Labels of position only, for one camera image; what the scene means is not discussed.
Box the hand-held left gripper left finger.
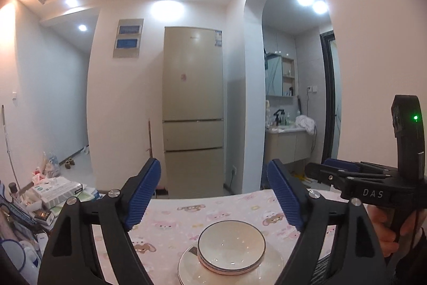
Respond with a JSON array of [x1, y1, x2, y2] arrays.
[[37, 157, 161, 285]]

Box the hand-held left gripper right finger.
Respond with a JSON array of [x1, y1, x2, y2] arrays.
[[267, 159, 389, 285]]

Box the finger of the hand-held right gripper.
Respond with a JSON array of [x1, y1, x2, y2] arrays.
[[323, 158, 397, 177], [305, 162, 349, 189]]

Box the white bowl with black rim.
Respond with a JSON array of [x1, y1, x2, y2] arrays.
[[197, 220, 266, 269]]

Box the person's right forearm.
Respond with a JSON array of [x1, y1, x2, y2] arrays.
[[383, 232, 427, 285]]

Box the person's right hand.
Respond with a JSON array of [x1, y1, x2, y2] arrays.
[[367, 205, 427, 259]]

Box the pink cartoon print tablecloth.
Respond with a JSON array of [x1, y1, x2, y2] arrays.
[[90, 188, 351, 285]]

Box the beige bathroom vanity cabinet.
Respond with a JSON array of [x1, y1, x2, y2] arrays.
[[265, 128, 314, 165]]

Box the white towel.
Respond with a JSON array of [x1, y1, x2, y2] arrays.
[[295, 115, 317, 135]]

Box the wooden stick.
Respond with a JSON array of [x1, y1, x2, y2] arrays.
[[147, 118, 155, 159]]

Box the black framed glass door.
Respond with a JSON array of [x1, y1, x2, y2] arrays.
[[318, 31, 342, 169]]

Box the grey striped cloth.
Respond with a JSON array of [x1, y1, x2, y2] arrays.
[[315, 256, 336, 275]]

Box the grey white tissue box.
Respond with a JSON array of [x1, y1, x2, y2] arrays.
[[31, 176, 83, 209]]

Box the bathroom mirror cabinet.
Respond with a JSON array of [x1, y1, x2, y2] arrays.
[[265, 54, 296, 98]]

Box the beige refrigerator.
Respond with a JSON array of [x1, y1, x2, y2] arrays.
[[162, 26, 225, 199]]

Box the white mop pole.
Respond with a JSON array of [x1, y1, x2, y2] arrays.
[[2, 105, 19, 185]]

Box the white enamel mug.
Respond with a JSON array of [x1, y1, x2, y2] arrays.
[[0, 240, 27, 283]]

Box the blue striped strap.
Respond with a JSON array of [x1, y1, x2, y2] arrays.
[[0, 201, 37, 226]]

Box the grey wall panel box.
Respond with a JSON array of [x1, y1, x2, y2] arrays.
[[112, 18, 144, 59]]

